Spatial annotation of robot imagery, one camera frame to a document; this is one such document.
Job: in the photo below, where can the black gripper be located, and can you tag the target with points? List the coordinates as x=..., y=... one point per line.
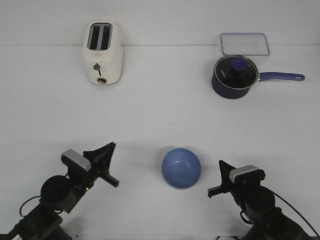
x=82, y=179
x=237, y=190

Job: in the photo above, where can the blue bowl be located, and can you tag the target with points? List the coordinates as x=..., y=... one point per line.
x=181, y=168

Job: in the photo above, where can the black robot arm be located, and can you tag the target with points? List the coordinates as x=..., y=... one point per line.
x=258, y=204
x=61, y=193

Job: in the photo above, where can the dark blue saucepan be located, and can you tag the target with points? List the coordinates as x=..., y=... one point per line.
x=229, y=93

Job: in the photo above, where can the glass pot lid blue knob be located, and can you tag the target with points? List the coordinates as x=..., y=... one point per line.
x=236, y=72

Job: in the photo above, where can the cream two-slot toaster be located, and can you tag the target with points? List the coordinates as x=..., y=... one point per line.
x=102, y=52

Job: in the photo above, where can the clear rectangular container lid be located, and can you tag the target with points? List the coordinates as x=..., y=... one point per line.
x=252, y=44

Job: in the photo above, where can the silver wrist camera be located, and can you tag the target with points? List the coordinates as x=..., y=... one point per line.
x=75, y=162
x=248, y=172

